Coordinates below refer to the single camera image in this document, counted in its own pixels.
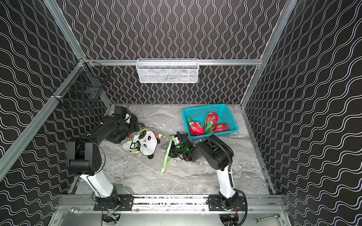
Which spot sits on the clear zip-top bag green seal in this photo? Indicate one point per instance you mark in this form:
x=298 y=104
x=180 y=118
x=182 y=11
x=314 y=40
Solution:
x=150 y=146

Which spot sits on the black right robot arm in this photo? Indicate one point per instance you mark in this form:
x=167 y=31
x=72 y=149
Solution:
x=219 y=156

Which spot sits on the red dragon fruit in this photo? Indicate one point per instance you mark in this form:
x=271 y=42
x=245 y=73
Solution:
x=222 y=127
x=212 y=119
x=195 y=128

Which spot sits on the teal plastic perforated basket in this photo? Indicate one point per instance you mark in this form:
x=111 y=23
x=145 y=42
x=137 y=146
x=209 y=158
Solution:
x=203 y=121

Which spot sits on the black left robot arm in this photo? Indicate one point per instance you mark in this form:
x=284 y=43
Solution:
x=86 y=158

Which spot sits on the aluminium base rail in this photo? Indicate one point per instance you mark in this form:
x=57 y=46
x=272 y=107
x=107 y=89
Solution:
x=193 y=204

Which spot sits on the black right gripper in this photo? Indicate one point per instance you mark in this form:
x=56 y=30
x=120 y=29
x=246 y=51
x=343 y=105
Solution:
x=170 y=151

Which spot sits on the white wire mesh basket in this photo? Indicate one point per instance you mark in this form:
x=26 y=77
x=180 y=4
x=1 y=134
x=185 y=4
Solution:
x=167 y=70

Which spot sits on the black wire basket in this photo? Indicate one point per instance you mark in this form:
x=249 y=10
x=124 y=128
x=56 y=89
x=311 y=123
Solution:
x=86 y=90

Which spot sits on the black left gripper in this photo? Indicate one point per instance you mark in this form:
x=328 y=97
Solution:
x=131 y=124

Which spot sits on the silver wrench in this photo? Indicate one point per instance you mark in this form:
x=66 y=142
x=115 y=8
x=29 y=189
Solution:
x=259 y=220

